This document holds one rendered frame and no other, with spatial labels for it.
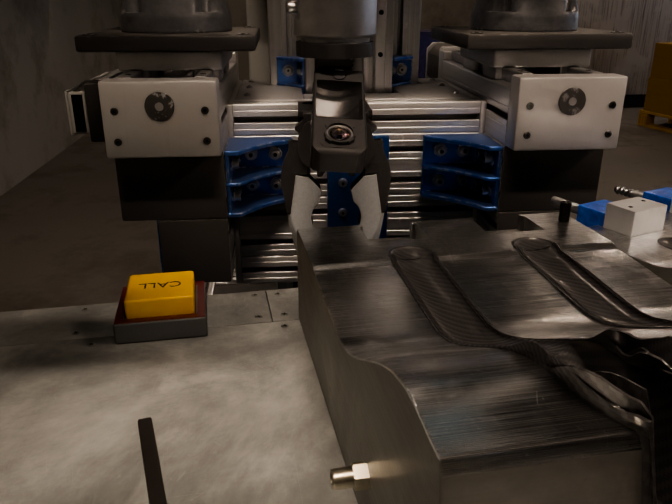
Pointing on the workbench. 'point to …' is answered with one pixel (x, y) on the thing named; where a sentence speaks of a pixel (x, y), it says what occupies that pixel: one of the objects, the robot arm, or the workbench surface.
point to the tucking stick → (151, 462)
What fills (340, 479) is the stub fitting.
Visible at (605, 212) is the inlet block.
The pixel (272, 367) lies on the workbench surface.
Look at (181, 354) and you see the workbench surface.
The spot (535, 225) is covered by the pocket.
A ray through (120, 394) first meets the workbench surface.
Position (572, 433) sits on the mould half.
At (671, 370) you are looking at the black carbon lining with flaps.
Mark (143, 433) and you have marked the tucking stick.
